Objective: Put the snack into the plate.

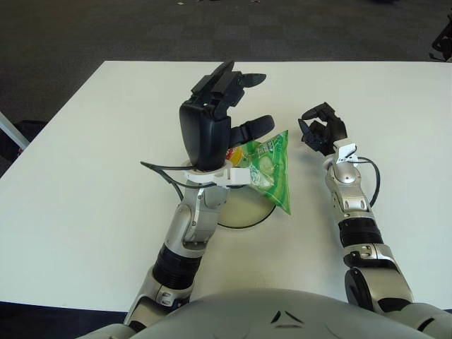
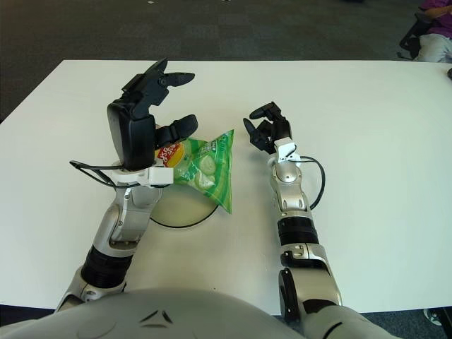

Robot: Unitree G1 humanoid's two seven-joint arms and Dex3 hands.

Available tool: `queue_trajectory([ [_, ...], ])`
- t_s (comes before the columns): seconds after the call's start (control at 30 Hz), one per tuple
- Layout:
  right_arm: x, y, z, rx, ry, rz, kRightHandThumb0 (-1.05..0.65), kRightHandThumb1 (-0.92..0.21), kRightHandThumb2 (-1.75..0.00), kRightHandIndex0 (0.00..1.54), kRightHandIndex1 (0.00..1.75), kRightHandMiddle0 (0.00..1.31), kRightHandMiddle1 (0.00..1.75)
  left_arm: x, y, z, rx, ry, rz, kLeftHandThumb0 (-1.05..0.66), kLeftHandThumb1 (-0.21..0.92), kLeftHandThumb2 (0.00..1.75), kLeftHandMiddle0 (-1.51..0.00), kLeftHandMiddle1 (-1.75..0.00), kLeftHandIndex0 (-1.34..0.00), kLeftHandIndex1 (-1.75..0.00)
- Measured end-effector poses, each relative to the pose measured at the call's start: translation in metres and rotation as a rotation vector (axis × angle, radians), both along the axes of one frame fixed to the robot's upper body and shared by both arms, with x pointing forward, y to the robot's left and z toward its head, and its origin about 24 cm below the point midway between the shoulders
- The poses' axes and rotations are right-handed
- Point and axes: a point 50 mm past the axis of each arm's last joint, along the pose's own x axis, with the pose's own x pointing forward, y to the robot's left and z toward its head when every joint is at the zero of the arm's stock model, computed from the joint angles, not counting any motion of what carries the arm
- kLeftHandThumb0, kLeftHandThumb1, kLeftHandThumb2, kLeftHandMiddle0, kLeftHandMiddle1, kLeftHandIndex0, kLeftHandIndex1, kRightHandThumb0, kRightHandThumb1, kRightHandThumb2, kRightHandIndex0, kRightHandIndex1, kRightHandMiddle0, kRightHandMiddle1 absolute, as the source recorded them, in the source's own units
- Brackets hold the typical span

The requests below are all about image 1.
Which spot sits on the black office chair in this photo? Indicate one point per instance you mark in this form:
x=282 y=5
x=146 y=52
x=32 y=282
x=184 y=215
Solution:
x=445 y=39

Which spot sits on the green potato chips bag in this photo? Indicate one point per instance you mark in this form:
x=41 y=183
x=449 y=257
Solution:
x=275 y=176

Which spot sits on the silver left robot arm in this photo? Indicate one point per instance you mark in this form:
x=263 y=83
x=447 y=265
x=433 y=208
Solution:
x=190 y=219

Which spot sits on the white desk panel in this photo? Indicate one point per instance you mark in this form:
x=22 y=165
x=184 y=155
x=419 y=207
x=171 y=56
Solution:
x=10 y=132

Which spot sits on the white plate with black rim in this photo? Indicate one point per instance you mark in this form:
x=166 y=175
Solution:
x=243 y=212

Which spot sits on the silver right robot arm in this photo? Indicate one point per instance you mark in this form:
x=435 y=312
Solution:
x=347 y=201

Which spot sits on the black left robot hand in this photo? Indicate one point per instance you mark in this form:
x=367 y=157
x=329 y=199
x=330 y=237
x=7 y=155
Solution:
x=201 y=130

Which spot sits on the grey robot torso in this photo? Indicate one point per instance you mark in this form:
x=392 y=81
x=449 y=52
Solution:
x=247 y=318

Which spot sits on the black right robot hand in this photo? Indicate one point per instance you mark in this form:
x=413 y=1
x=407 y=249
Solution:
x=337 y=129

